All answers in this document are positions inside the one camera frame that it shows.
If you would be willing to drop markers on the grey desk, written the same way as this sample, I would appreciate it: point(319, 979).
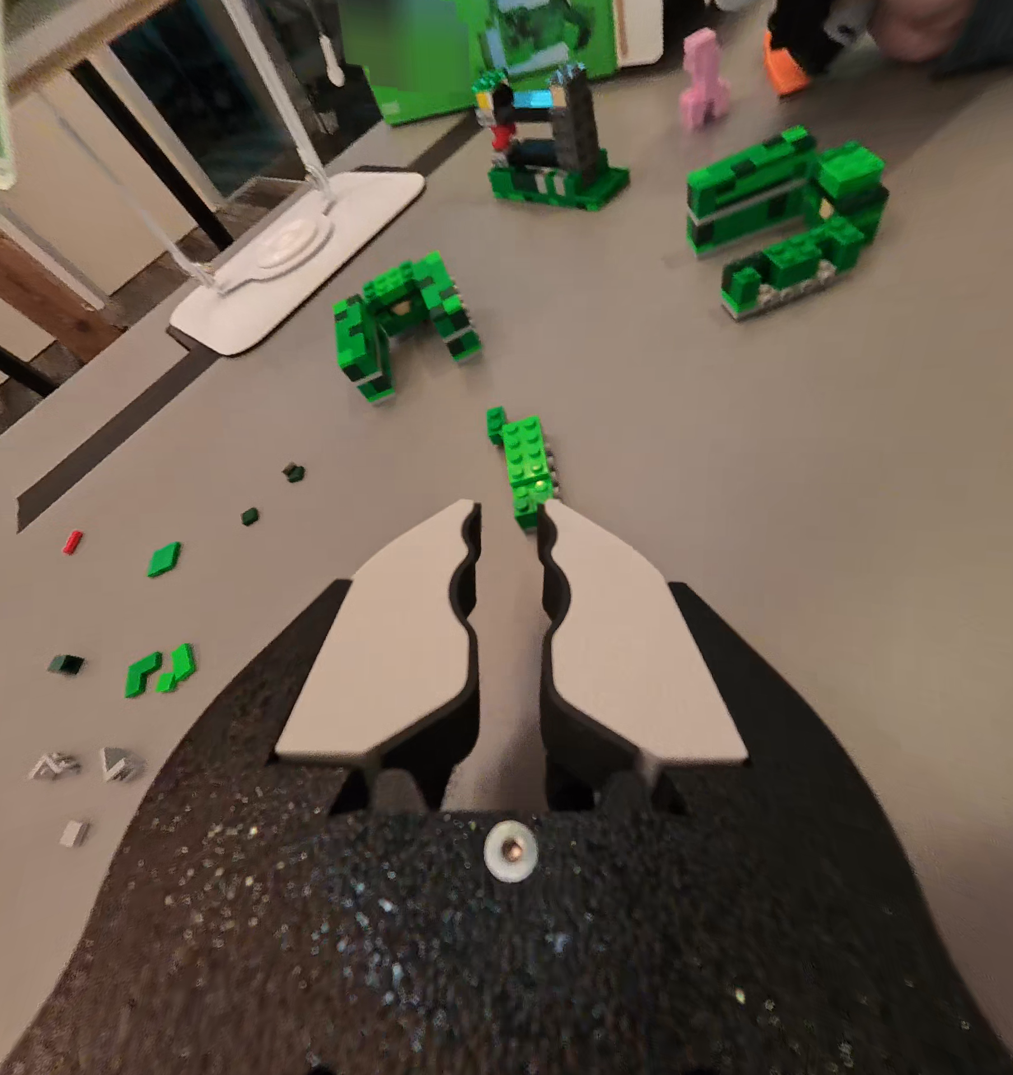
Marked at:
point(809, 504)

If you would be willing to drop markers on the square green flat tile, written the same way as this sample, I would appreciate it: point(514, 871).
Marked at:
point(164, 560)

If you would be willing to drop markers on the person's right hand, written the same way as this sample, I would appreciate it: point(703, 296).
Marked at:
point(926, 25)

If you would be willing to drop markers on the light grey small tile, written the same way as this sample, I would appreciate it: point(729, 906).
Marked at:
point(74, 831)

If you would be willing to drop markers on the small red brick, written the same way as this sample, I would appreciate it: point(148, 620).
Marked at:
point(73, 542)

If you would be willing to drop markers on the small green brick assembly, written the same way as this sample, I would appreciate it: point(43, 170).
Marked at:
point(525, 462)

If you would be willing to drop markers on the pink pig figure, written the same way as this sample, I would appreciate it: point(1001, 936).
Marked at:
point(704, 84)

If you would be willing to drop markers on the dark green flat tile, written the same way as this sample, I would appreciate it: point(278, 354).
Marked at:
point(67, 665)

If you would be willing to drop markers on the white booklet stand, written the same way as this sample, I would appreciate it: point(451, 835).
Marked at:
point(338, 218)

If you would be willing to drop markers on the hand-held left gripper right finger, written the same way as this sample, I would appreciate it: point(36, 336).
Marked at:
point(632, 663)

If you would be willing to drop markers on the wooden post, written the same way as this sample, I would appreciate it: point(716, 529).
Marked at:
point(36, 285)

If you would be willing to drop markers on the black tape strip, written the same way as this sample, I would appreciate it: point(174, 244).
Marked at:
point(128, 428)

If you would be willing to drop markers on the green flat brick tile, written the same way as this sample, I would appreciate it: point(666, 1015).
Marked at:
point(141, 676)

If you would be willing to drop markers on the grey small brick piece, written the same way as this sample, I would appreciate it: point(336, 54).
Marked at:
point(121, 764)
point(53, 766)

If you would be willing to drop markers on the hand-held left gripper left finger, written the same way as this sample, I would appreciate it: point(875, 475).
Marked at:
point(389, 663)

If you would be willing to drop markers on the green toy box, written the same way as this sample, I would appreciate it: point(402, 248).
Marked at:
point(422, 59)

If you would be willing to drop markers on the bright green tile cluster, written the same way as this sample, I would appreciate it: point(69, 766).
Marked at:
point(179, 668)

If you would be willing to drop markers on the green arch brick build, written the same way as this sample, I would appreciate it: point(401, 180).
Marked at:
point(363, 336)

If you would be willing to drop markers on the grey and green tower build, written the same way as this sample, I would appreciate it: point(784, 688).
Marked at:
point(557, 181)

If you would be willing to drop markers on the large green brick build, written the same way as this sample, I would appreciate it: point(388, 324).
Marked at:
point(750, 193)

